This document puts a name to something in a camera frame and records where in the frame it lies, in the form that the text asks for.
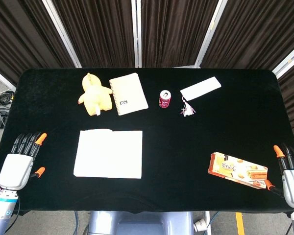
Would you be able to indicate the white cloth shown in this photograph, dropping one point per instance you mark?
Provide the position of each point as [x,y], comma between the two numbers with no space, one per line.
[107,154]

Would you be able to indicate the white screen frame post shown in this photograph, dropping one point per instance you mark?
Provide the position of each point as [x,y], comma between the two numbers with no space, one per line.
[289,62]
[61,33]
[136,33]
[1,78]
[209,34]

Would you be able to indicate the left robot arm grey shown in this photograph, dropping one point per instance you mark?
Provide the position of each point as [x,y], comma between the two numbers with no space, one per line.
[1,213]

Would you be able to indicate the beige spiral notebook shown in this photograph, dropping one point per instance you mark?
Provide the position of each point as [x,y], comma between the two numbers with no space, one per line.
[128,94]

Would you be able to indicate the orange biscuit box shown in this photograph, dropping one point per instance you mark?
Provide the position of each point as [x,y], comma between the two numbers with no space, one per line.
[237,170]

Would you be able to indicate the white table leg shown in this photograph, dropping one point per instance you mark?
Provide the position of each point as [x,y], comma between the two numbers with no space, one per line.
[207,222]

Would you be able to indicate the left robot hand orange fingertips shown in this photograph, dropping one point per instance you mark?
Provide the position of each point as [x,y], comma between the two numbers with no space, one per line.
[14,169]

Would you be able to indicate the black velvet tablecloth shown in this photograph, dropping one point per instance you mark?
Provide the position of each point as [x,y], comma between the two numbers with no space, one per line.
[174,139]

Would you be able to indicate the red drink can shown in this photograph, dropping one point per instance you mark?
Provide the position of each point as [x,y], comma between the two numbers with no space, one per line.
[164,99]

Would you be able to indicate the white round plug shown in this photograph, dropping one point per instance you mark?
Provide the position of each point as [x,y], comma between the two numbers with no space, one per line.
[200,225]

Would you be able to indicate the yellow floor tape strip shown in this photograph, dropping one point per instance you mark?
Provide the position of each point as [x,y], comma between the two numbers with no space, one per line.
[240,224]

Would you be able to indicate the grey-blue robot torso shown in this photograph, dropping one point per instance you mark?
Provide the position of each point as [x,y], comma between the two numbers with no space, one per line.
[139,222]

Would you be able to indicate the white case with tassel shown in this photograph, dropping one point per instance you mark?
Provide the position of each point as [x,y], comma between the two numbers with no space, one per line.
[201,88]

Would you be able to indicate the yellow plush duck toy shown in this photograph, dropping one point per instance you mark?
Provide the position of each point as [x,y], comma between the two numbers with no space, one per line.
[94,96]

